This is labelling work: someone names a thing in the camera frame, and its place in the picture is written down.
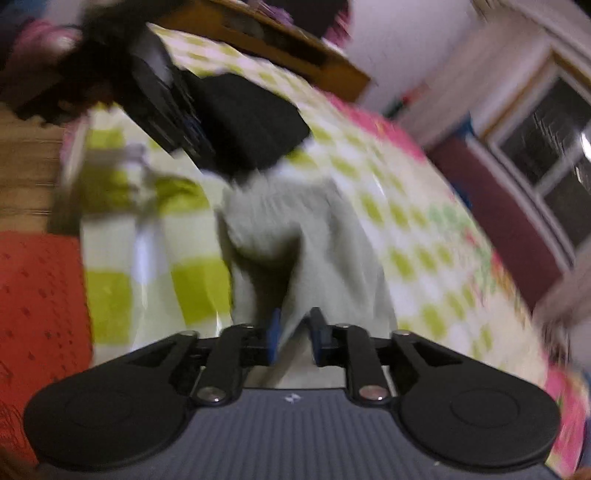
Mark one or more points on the wooden desk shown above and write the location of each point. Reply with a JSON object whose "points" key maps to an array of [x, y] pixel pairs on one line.
{"points": [[323, 69]]}

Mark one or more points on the green checkered plastic sheet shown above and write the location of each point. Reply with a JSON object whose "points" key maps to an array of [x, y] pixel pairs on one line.
{"points": [[392, 184]]}

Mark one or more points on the red mat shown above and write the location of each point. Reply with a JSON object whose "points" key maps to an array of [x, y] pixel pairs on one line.
{"points": [[41, 300]]}

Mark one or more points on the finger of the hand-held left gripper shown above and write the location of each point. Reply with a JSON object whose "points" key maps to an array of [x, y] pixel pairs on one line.
{"points": [[196, 124]]}

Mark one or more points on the black pants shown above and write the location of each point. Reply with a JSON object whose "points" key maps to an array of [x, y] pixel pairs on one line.
{"points": [[249, 120]]}

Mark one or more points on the grey pants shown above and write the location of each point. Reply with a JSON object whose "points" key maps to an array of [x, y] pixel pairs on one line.
{"points": [[300, 240]]}

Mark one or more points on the maroon headboard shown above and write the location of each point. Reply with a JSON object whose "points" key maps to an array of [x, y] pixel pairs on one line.
{"points": [[498, 207]]}

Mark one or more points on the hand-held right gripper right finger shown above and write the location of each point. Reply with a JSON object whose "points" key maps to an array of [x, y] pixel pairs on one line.
{"points": [[316, 334]]}

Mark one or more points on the white framed window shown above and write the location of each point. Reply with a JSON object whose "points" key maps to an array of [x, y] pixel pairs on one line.
{"points": [[545, 134]]}

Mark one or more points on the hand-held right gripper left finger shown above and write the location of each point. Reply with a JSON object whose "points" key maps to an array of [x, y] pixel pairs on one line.
{"points": [[276, 334]]}

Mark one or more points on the pink floral bedsheet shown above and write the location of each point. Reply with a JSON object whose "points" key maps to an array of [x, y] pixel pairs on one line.
{"points": [[397, 134]]}

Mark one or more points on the magenta patterned cloth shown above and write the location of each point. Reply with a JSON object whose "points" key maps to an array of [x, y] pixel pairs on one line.
{"points": [[272, 10]]}

